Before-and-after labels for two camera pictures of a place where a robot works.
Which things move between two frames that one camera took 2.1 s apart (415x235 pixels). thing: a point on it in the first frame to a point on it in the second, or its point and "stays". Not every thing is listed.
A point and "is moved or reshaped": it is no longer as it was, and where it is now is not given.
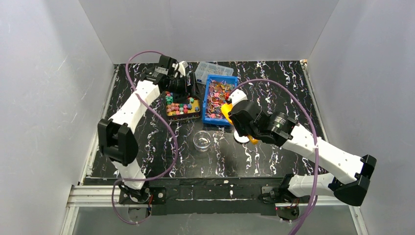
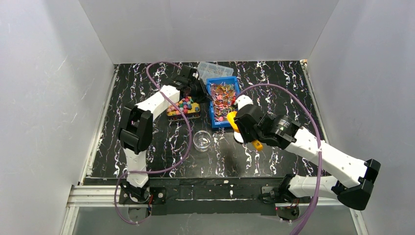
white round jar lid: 243,139 stays
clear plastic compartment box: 204,68 stays
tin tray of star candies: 176,111 stays
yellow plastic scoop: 226,108 is moved or reshaped
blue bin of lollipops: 217,90 is moved or reshaped
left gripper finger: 181,98 to 205,96
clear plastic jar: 202,140 stays
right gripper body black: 238,117 stays
